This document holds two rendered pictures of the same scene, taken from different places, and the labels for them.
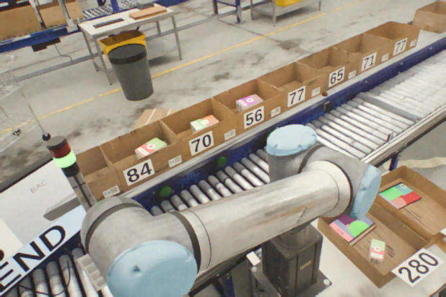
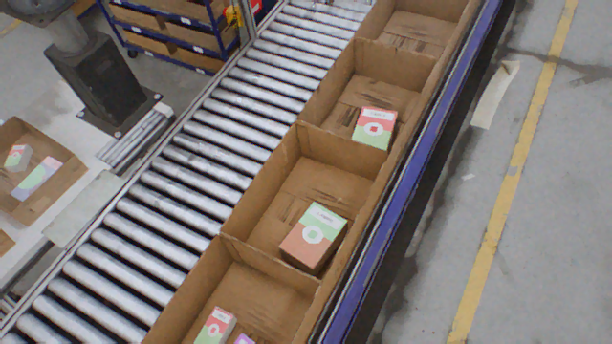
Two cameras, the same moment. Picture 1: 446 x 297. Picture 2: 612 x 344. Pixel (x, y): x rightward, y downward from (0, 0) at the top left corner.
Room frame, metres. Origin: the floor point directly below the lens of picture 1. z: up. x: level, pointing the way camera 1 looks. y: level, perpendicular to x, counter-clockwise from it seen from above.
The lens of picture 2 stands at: (2.24, -0.07, 1.97)
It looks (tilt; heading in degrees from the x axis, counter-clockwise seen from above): 56 degrees down; 157
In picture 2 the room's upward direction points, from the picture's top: 11 degrees counter-clockwise
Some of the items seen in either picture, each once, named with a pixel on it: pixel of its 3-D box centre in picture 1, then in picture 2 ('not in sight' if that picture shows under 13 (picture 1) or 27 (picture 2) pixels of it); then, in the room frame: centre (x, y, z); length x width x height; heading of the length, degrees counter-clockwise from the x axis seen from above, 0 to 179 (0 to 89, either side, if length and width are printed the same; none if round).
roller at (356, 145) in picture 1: (340, 136); not in sight; (1.73, -0.80, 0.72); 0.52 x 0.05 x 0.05; 30
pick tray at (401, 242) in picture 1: (368, 235); (20, 167); (0.89, -0.62, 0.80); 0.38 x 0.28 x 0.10; 25
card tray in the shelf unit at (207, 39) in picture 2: not in sight; (207, 20); (-0.04, 0.43, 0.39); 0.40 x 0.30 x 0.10; 30
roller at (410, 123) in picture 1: (381, 112); not in sight; (1.96, -1.19, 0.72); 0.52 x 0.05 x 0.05; 30
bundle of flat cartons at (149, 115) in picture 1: (155, 129); not in sight; (3.13, 0.76, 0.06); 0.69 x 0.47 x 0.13; 167
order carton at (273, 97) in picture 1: (247, 105); (229, 341); (1.91, -0.20, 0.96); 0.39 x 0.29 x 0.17; 120
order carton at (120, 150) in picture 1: (143, 153); (368, 107); (1.52, 0.48, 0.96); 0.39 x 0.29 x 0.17; 120
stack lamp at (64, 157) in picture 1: (62, 152); not in sight; (0.71, 0.44, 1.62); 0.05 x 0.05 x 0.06
